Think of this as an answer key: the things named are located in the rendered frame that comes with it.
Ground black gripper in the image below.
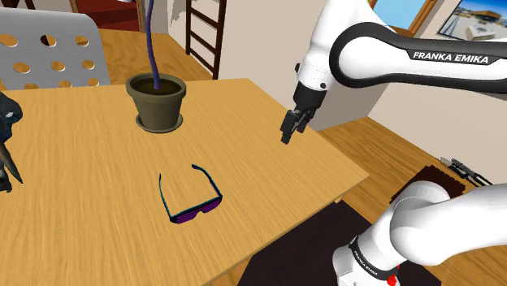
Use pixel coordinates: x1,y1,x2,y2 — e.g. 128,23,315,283
279,81,327,145

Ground dark wooden ladder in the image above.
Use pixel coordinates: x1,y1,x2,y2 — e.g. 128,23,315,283
184,0,228,80

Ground black sunglasses purple lenses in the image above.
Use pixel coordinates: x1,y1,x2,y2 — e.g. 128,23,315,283
158,163,224,226

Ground olive flower pot purple stem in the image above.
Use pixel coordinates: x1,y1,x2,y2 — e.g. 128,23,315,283
125,0,188,134

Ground dark brown rug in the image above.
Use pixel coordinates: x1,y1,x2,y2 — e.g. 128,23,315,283
389,165,467,205

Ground wooden framed window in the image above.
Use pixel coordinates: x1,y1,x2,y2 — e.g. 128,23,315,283
368,0,439,39

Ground black grey tool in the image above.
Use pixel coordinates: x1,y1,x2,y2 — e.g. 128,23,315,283
439,156,495,188

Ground wooden table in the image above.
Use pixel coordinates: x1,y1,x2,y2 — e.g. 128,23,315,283
0,77,371,286

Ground grey chair with holes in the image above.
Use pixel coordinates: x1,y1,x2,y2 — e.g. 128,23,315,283
0,7,112,92

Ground dark pointed figure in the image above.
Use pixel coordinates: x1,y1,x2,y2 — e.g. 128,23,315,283
0,91,24,194

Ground wall picture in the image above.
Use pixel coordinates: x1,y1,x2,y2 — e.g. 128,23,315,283
436,0,507,43

